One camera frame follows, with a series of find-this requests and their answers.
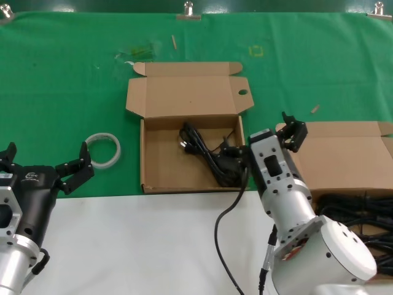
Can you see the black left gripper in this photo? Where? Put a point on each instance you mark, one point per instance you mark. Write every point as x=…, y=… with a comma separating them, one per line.
x=35, y=199

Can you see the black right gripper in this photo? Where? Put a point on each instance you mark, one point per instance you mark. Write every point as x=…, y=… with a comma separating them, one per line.
x=256, y=175

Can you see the clear tape roll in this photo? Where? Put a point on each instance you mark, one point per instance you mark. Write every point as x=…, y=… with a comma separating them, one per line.
x=115, y=155

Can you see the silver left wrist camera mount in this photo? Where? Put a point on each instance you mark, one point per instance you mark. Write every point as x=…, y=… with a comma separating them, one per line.
x=7, y=215

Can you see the cardboard box with round hole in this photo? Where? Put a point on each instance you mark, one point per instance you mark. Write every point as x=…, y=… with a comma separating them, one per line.
x=190, y=95

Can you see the plain open cardboard box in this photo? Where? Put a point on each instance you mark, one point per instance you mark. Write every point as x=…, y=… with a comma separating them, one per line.
x=344, y=159

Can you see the silver binder clip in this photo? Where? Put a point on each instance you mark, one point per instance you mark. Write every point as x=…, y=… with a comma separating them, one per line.
x=188, y=16
x=379, y=14
x=4, y=17

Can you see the clear plastic wrapper scrap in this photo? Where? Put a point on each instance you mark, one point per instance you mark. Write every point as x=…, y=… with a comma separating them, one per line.
x=138, y=50

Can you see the thin wooden stick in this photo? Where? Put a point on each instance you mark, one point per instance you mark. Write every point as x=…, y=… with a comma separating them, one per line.
x=174, y=42

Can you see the green table cloth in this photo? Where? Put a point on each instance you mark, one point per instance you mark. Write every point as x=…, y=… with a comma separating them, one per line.
x=61, y=92

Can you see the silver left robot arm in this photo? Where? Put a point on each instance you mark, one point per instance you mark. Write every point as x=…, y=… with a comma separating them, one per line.
x=13, y=267

